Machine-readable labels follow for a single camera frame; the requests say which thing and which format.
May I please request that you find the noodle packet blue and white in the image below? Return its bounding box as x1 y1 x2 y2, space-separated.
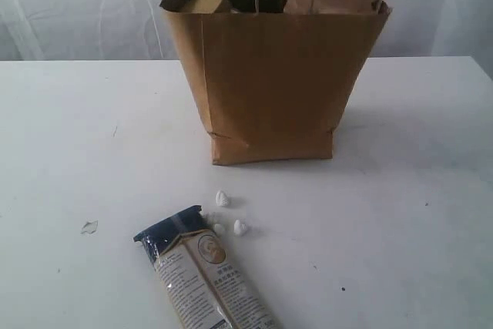
133 205 279 328

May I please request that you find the torn clear plastic scrap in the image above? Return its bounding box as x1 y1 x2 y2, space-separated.
80 220 99 235

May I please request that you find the brown paper shopping bag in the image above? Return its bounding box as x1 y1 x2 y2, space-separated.
160 0 391 166

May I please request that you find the white background curtain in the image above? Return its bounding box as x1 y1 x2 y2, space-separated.
1 0 492 68

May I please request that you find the clear jar with gold lid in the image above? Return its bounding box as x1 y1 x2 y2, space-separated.
180 0 233 14

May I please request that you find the white crumpled paper bit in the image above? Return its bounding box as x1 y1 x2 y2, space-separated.
216 190 231 207
233 220 249 237
213 223 226 235

